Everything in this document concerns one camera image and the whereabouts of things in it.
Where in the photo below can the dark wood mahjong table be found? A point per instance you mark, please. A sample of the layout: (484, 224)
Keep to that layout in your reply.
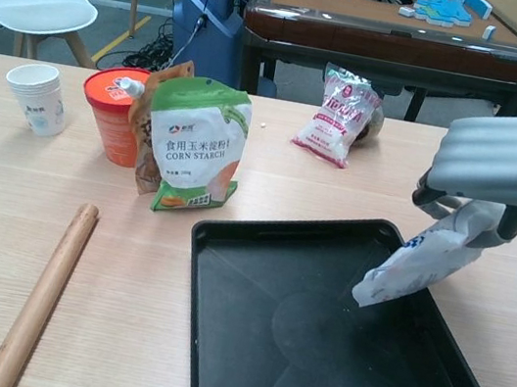
(388, 41)

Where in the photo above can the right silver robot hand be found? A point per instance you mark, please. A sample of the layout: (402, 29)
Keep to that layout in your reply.
(502, 160)

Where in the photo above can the brown spout pouch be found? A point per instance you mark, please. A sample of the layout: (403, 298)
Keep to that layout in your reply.
(144, 169)

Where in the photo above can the blue white mahjong tile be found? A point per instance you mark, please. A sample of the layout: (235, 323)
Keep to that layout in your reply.
(407, 12)
(489, 32)

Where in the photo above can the green white corn starch pouch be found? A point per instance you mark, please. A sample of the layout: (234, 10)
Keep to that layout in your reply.
(191, 152)

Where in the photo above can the red white sugar bag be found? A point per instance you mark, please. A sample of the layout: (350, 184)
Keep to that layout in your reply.
(329, 126)

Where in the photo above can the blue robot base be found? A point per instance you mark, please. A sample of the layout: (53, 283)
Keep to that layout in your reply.
(204, 45)

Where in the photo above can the clear white powder bag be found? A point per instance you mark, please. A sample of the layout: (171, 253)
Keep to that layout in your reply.
(415, 264)

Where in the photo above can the wooden rolling pin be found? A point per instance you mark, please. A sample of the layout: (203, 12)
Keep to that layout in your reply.
(42, 296)

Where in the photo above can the black plastic tray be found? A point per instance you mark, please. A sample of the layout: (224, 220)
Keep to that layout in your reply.
(311, 351)

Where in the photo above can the blue mahjong tile pile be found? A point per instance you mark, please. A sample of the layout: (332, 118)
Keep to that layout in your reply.
(443, 6)

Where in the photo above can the orange tub with lid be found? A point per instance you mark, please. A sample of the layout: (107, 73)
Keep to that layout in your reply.
(110, 129)

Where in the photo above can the white paper cup stack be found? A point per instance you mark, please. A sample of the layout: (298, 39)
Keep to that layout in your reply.
(40, 102)

